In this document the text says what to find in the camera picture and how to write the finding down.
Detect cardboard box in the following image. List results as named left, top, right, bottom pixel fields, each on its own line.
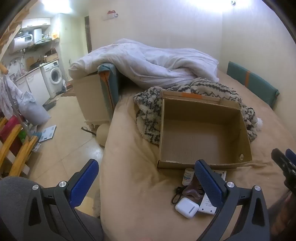
left=157, top=90, right=253, bottom=169

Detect white washing machine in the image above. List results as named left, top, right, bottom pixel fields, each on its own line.
left=42, top=61, right=63, bottom=98

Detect bathroom scale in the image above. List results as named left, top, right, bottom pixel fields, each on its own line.
left=38, top=125, right=57, bottom=143

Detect white range hood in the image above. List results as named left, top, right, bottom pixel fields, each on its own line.
left=32, top=27, right=52, bottom=45

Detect red cloth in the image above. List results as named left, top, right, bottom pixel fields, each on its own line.
left=0, top=116, right=23, bottom=154

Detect yellow wooden chair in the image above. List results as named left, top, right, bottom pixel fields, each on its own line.
left=0, top=116, right=38, bottom=178

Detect white duvet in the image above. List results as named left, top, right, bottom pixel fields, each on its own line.
left=69, top=39, right=220, bottom=88

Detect white water heater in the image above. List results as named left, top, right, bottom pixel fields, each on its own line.
left=9, top=35, right=35, bottom=53

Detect pink massager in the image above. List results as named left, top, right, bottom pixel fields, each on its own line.
left=183, top=182, right=205, bottom=202

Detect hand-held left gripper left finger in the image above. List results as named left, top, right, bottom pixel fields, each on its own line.
left=23, top=159, right=99, bottom=241

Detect person's right hand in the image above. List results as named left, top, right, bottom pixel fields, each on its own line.
left=277, top=192, right=296, bottom=234

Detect grey bin bag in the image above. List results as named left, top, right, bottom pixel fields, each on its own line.
left=18, top=91, right=51, bottom=126

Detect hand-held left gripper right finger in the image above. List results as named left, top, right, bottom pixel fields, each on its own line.
left=195, top=159, right=271, bottom=241

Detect white upper kitchen cabinet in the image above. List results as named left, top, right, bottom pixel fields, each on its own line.
left=21, top=18, right=51, bottom=29

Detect green cushion orange stripe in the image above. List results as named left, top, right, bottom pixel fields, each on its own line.
left=97, top=64, right=121, bottom=114
left=227, top=61, right=280, bottom=109

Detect white earbuds case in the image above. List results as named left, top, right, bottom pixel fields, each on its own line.
left=175, top=197, right=199, bottom=219

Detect dark door mat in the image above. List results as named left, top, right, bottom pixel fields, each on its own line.
left=43, top=100, right=58, bottom=110

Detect white pill bottle barcode label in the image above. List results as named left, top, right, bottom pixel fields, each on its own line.
left=182, top=168, right=195, bottom=186

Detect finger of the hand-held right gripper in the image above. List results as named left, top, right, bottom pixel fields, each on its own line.
left=285, top=148, right=296, bottom=168
left=271, top=148, right=296, bottom=193

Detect dark wooden door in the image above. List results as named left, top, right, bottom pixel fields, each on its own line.
left=84, top=16, right=93, bottom=52

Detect hanging white clothes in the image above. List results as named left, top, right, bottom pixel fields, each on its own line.
left=0, top=74, right=23, bottom=118

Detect patterned fluffy blanket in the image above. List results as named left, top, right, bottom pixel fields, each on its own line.
left=133, top=77, right=264, bottom=145

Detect white kitchen base cabinet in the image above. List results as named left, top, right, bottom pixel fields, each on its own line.
left=15, top=68, right=50, bottom=105

